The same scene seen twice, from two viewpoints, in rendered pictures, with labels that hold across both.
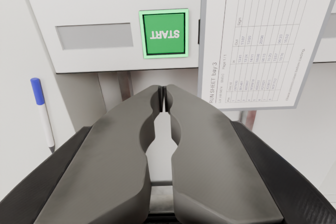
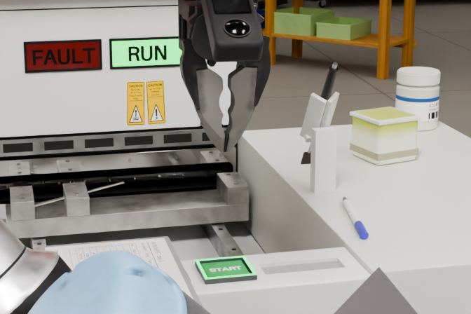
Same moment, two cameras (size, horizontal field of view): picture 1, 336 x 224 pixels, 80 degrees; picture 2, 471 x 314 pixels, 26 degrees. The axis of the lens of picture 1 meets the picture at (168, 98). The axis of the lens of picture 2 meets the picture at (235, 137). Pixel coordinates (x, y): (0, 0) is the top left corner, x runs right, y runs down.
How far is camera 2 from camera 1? 97 cm
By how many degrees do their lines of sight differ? 44
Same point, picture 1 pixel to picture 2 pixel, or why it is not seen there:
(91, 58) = (304, 256)
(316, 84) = not seen: outside the picture
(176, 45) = (210, 265)
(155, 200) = (190, 202)
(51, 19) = (348, 269)
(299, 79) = not seen: hidden behind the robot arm
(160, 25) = (231, 272)
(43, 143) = (358, 205)
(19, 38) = (380, 255)
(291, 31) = not seen: hidden behind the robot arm
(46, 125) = (350, 211)
